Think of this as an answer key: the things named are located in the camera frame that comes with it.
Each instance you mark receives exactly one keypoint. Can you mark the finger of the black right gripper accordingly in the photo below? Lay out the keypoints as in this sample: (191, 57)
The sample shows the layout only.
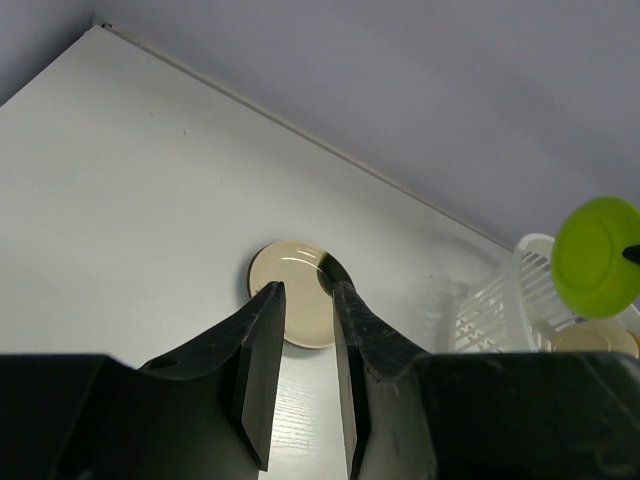
(632, 254)

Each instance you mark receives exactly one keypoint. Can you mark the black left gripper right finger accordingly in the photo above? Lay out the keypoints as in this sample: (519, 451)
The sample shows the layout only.
(385, 427)

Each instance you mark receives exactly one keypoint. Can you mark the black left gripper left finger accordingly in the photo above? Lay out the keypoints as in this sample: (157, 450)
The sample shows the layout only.
(219, 388)

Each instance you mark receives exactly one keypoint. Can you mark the lime green plate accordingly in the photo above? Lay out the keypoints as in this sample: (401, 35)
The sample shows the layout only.
(590, 275)

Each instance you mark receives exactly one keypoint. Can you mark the cream plate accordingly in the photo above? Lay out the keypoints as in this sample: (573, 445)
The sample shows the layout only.
(309, 307)

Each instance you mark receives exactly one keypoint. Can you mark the teal patterned plate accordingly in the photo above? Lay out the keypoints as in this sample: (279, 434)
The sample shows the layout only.
(334, 272)

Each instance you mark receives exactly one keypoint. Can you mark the white plastic dish rack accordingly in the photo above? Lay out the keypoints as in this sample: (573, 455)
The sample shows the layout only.
(517, 309)

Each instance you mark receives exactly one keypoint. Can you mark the mustard yellow plate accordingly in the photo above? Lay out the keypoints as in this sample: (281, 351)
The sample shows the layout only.
(636, 339)

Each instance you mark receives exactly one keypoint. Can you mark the beige speckled plate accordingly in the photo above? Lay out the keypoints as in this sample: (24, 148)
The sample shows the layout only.
(595, 336)

